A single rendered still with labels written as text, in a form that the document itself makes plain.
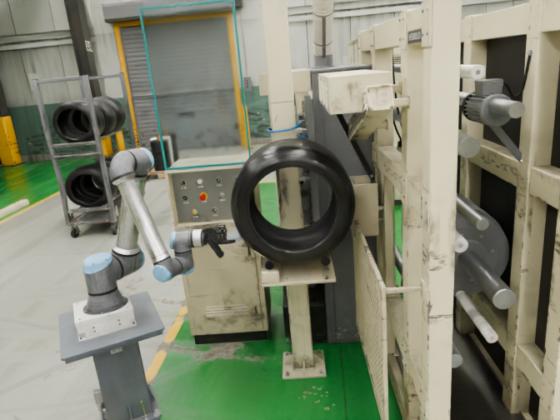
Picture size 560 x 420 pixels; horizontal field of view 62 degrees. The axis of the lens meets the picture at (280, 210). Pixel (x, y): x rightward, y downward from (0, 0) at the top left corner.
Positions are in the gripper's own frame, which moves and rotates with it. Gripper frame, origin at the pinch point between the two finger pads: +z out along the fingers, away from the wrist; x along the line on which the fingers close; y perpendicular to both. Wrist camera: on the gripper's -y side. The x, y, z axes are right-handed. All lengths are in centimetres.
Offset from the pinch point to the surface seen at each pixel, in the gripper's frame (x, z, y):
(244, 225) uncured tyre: -12.4, 3.1, 11.4
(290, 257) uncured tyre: -12.4, 23.5, -6.4
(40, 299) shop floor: 154, -212, -102
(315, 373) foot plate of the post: 24, 31, -101
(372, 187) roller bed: 21, 69, 16
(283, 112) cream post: 28, 25, 58
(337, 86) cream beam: -33, 48, 72
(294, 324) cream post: 28, 21, -68
